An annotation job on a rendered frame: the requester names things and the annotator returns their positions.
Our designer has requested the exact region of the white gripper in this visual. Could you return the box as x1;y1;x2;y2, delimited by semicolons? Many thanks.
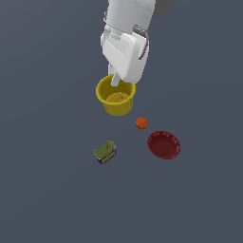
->
100;26;150;87

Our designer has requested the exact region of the dark red bowl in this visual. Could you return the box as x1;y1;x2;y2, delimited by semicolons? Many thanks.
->
146;130;181;160

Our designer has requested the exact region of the small orange fruit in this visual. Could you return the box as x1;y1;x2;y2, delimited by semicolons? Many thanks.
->
135;117;149;131

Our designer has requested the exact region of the yellow plastic cup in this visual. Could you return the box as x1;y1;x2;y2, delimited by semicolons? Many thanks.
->
95;74;137;117

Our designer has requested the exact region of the green and blue tin can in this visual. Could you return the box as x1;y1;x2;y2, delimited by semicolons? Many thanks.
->
93;140;117;165

